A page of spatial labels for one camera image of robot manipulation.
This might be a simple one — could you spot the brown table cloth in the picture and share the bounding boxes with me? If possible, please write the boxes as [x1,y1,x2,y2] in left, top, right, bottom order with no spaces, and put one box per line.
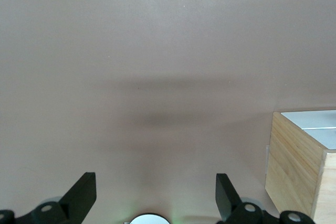
[0,0,336,224]

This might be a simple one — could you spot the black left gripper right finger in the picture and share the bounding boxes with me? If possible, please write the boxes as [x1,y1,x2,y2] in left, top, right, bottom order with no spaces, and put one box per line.
[215,173,318,224]

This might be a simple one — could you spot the white drawer with notch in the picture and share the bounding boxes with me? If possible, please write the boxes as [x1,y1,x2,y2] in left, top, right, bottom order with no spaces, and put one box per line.
[280,110,336,130]

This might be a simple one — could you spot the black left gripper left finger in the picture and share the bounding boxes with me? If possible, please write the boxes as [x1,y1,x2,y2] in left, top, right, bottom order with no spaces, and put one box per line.
[0,172,97,224]

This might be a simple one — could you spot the wooden drawer cabinet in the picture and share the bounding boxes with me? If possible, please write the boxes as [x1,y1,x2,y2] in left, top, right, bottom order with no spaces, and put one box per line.
[264,108,336,224]

